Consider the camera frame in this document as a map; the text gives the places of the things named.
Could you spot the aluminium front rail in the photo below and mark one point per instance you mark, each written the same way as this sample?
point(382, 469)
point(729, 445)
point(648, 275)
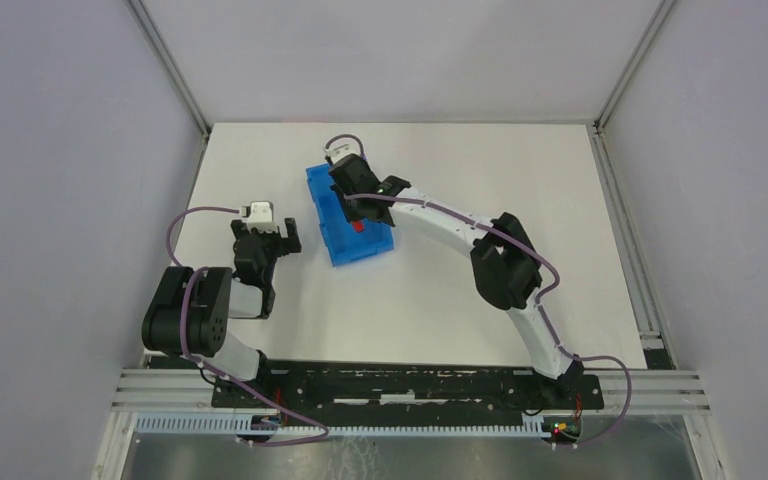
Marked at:
point(601, 392)

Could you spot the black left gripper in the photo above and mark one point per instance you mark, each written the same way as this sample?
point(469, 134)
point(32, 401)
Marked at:
point(239, 227)

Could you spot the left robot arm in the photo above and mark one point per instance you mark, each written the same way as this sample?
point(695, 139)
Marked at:
point(189, 314)

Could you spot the aluminium frame rail right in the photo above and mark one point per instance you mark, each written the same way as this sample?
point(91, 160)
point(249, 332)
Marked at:
point(645, 303)

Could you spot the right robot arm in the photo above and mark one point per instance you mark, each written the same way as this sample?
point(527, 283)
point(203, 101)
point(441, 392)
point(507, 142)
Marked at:
point(504, 263)

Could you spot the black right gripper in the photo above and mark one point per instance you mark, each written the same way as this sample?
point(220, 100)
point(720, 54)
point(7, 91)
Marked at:
point(353, 216)

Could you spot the aluminium frame rail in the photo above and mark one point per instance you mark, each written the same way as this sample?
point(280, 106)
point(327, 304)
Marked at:
point(645, 303)
point(148, 26)

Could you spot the white slotted cable duct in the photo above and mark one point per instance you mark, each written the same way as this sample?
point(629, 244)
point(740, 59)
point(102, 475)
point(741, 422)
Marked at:
point(246, 425)

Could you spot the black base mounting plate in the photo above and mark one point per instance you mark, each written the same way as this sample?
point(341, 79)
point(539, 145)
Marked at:
point(340, 394)

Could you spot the blue plastic bin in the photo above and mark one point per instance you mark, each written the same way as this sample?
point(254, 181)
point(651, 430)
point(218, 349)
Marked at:
point(345, 242)

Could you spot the aluminium frame rail left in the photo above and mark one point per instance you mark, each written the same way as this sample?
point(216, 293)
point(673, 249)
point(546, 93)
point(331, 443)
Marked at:
point(148, 26)

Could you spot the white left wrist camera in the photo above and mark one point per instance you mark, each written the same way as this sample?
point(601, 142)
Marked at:
point(259, 216)

